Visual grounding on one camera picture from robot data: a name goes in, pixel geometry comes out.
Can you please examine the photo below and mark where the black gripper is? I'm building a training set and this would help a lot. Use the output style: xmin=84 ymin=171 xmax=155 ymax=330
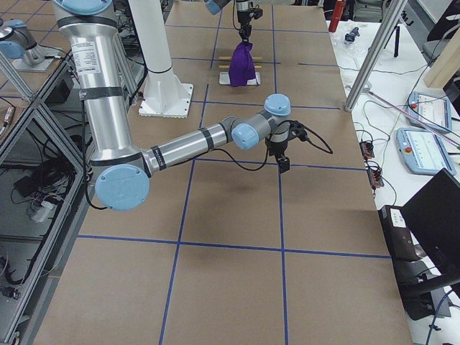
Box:
xmin=236 ymin=10 xmax=253 ymax=40
xmin=268 ymin=140 xmax=290 ymax=174

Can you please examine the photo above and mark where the purple towel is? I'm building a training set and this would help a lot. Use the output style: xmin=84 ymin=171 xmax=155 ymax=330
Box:
xmin=229 ymin=41 xmax=256 ymax=87

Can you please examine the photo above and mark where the wooden rack rod right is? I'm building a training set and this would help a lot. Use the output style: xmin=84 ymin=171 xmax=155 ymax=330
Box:
xmin=218 ymin=65 xmax=263 ymax=70

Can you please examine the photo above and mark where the red cylinder bottle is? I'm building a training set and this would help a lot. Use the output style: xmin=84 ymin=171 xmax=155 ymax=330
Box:
xmin=328 ymin=0 xmax=346 ymax=32

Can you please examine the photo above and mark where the aluminium frame post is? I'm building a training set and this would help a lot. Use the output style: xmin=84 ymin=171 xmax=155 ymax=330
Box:
xmin=344 ymin=0 xmax=408 ymax=112

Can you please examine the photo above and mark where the wooden rack rod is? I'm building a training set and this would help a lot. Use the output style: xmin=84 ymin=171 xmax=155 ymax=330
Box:
xmin=218 ymin=65 xmax=263 ymax=70
xmin=218 ymin=56 xmax=262 ymax=61

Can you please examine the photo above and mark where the wooden rack rod left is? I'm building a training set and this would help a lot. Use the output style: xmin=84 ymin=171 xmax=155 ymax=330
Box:
xmin=218 ymin=56 xmax=262 ymax=61

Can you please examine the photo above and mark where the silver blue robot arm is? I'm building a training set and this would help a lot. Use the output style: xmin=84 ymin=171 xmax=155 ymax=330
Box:
xmin=205 ymin=0 xmax=259 ymax=42
xmin=53 ymin=1 xmax=290 ymax=211

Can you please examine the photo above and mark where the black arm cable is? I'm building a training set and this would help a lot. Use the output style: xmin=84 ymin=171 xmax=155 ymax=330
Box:
xmin=211 ymin=121 xmax=334 ymax=172

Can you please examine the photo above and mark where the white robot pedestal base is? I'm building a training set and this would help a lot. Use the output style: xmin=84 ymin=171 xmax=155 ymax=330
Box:
xmin=129 ymin=0 xmax=193 ymax=118

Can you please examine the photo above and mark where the blue teach pendant lower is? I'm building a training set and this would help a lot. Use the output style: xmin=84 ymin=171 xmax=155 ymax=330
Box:
xmin=396 ymin=128 xmax=456 ymax=175

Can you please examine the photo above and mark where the blue teach pendant upper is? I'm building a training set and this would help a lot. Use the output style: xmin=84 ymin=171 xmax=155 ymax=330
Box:
xmin=408 ymin=91 xmax=452 ymax=133

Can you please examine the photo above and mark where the white towel rack base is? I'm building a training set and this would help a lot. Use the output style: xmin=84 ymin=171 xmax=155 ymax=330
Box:
xmin=218 ymin=72 xmax=261 ymax=86

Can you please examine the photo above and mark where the black laptop computer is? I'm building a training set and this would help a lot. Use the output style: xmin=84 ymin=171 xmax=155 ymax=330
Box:
xmin=400 ymin=169 xmax=459 ymax=272

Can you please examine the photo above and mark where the blue teach pendant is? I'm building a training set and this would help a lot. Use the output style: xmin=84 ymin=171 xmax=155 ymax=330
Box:
xmin=396 ymin=128 xmax=456 ymax=175
xmin=408 ymin=91 xmax=452 ymax=133

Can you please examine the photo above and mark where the folded dark blue umbrella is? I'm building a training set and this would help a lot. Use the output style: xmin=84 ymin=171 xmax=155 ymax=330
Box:
xmin=344 ymin=27 xmax=360 ymax=44

